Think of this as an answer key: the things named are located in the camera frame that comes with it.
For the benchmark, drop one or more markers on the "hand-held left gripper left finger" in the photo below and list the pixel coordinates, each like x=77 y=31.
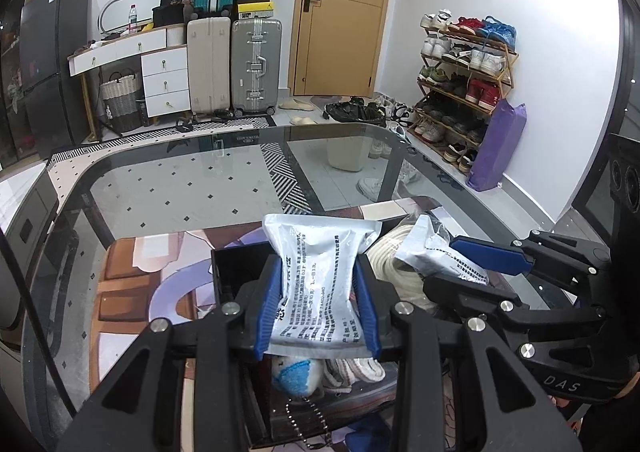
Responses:
x=265 y=312

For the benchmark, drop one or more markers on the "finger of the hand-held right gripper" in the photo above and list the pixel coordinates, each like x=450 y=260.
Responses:
x=490 y=254
x=465 y=293

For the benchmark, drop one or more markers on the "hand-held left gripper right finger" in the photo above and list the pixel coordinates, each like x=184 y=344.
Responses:
x=367 y=312

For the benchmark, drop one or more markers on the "white printed packet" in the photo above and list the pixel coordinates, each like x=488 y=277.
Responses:
x=320 y=282
x=430 y=247

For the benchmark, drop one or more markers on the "white plush toy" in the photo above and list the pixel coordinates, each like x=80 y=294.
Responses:
x=295 y=377

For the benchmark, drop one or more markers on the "person's right hand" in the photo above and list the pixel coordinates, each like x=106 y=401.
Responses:
x=565 y=414

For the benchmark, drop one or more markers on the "purple bag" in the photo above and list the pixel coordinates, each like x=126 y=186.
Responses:
x=495 y=147

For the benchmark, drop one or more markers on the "printed desk mat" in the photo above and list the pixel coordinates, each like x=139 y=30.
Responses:
x=150 y=282

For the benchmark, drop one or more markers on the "blue cloth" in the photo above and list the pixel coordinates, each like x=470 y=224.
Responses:
x=367 y=434

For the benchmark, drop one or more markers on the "white sneaker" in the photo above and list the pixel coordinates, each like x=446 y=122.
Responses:
x=370 y=187

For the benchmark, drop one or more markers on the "white trash bin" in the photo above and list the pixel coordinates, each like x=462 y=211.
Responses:
x=346 y=155

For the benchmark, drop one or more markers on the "pile of loose shoes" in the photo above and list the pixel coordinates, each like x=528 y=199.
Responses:
x=395 y=122

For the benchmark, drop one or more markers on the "wooden shoe rack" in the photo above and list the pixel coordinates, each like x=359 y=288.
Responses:
x=505 y=82

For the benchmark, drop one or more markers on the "black white patterned rug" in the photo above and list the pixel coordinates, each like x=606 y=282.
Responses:
x=165 y=147

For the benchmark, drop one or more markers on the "beige slipper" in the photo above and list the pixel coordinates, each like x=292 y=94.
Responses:
x=295 y=105
x=304 y=120

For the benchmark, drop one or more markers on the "black plastic bag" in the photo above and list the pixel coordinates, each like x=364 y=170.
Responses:
x=352 y=111

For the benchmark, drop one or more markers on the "rows of racked shoes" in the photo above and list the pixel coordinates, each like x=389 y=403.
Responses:
x=465 y=57

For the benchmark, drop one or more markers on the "silver suitcase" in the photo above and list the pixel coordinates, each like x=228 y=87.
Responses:
x=256 y=65

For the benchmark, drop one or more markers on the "woven basket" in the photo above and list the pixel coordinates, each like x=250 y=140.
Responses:
x=121 y=105

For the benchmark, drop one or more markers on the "beige suitcase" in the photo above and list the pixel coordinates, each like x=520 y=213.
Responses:
x=209 y=65

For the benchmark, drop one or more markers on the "white desk with drawers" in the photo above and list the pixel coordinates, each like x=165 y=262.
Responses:
x=165 y=77

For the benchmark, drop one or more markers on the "wooden door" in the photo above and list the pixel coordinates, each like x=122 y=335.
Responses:
x=345 y=32

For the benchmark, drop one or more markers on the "black paper bag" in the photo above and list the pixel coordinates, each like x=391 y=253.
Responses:
x=170 y=7

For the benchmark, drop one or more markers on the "water bottle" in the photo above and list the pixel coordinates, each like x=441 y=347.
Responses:
x=132 y=20

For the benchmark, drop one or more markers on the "dark refrigerator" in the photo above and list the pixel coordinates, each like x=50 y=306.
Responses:
x=55 y=62

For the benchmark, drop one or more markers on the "dark glass cabinet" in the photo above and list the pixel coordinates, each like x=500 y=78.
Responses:
x=12 y=97

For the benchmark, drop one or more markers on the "oval metal frame mirror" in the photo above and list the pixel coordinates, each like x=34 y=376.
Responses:
x=107 y=7

